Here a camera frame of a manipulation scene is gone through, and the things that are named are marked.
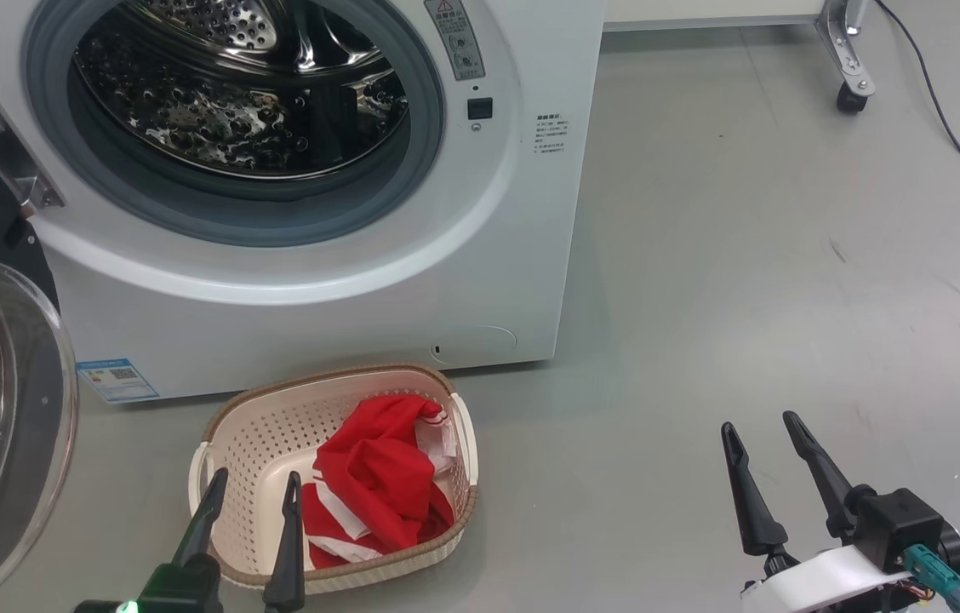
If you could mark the blue energy label sticker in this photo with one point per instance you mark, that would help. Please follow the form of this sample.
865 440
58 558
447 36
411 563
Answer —
117 380

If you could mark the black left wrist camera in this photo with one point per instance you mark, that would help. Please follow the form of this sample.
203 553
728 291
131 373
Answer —
178 587

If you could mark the metal leg with caster wheel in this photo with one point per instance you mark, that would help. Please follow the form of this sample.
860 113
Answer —
846 51

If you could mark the white washing machine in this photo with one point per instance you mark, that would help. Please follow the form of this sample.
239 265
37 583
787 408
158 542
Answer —
488 255

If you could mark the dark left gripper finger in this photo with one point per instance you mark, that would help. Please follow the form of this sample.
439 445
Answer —
288 553
203 515

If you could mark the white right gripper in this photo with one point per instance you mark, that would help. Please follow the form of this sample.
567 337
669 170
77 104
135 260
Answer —
820 583

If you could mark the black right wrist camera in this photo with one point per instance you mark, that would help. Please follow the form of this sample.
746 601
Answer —
897 524

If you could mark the cream perforated laundry basket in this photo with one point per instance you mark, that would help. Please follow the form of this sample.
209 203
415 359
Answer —
267 443

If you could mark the white furniture panel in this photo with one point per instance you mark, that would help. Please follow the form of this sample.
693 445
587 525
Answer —
701 10

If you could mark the grey warning sticker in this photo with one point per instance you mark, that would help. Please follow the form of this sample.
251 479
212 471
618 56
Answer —
454 38

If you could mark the red and white garment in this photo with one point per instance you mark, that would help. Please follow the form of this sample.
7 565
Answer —
378 477

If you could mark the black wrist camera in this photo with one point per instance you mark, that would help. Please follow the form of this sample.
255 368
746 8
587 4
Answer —
178 587
897 524

